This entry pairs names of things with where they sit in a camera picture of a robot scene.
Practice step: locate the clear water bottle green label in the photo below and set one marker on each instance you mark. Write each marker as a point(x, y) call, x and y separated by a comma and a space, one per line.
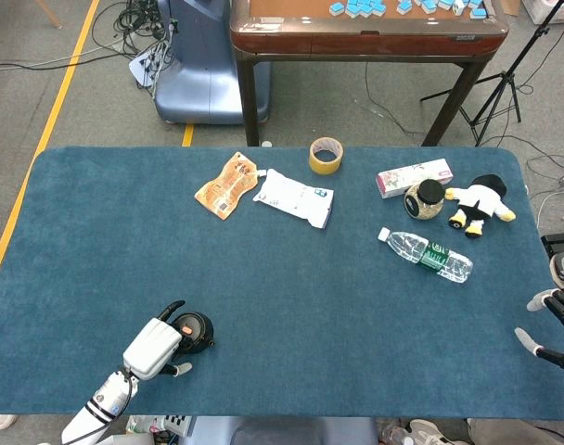
point(430, 255)

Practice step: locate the blue felt table cloth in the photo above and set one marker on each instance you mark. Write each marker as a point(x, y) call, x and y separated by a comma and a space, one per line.
point(310, 301)

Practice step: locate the yellow tape roll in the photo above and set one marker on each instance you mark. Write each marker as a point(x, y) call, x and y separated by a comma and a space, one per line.
point(315, 163)

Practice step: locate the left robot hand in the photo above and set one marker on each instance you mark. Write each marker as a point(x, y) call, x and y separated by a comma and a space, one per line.
point(152, 347)

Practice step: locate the white chair with wooden legs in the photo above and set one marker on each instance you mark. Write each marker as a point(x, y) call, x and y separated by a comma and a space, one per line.
point(47, 11)

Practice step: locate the pink and white carton box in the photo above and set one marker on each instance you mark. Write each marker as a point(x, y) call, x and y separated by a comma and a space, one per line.
point(402, 178)

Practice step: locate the brown mahjong table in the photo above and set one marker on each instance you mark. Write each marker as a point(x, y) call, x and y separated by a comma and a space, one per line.
point(356, 37)

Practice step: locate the black tripod stand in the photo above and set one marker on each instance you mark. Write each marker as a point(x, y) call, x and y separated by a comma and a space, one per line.
point(504, 88)

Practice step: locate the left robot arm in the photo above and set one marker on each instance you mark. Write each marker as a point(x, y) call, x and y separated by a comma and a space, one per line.
point(103, 403)

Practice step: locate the black round device orange button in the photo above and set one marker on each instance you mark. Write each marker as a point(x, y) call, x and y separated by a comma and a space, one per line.
point(196, 329)

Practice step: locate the white-faced mahjong tile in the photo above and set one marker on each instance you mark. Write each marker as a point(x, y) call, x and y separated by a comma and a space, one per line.
point(458, 4)

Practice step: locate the penguin plush toy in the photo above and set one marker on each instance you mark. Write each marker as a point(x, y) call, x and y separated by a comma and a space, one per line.
point(481, 199)

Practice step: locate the orange snack pouch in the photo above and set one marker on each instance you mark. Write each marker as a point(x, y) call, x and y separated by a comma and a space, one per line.
point(228, 185)

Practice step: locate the blue grey robot torso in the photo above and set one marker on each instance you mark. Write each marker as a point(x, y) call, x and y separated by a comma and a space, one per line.
point(286, 433)

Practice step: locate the white plastic refill pouch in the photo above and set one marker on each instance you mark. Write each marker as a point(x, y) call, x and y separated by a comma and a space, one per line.
point(296, 197)

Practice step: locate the blue grey machine base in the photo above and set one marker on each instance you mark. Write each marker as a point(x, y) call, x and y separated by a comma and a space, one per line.
point(203, 69)

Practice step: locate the glass jar with black lid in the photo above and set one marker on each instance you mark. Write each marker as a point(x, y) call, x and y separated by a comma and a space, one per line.
point(426, 197)

